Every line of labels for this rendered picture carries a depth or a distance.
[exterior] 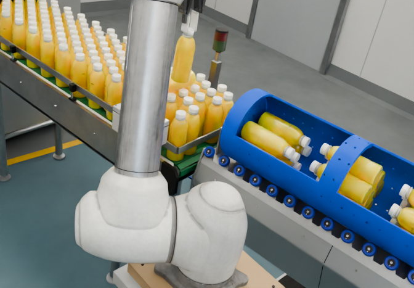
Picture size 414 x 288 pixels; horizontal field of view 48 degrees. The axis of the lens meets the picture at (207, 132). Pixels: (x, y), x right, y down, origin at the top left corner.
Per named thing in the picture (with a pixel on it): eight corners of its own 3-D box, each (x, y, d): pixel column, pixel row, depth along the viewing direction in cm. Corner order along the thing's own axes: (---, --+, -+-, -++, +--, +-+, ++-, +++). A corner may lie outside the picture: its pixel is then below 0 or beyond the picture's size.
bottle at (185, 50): (190, 84, 176) (198, 38, 166) (171, 82, 175) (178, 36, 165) (188, 76, 182) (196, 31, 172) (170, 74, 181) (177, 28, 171)
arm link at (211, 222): (242, 287, 112) (265, 217, 101) (167, 284, 109) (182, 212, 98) (230, 238, 126) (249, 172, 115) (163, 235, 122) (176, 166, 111)
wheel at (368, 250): (379, 246, 146) (379, 246, 148) (365, 238, 149) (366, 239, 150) (371, 259, 146) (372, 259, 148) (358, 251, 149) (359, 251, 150)
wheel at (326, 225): (336, 221, 154) (337, 222, 156) (324, 214, 156) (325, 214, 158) (329, 232, 154) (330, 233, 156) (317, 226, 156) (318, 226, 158)
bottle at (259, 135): (242, 123, 169) (284, 147, 160) (253, 118, 174) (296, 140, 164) (238, 140, 172) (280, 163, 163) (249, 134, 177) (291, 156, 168)
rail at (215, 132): (178, 154, 180) (179, 148, 179) (177, 153, 180) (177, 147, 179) (240, 124, 208) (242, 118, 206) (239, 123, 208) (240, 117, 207)
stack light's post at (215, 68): (187, 233, 280) (217, 63, 225) (182, 230, 282) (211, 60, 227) (191, 230, 283) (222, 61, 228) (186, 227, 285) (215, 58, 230)
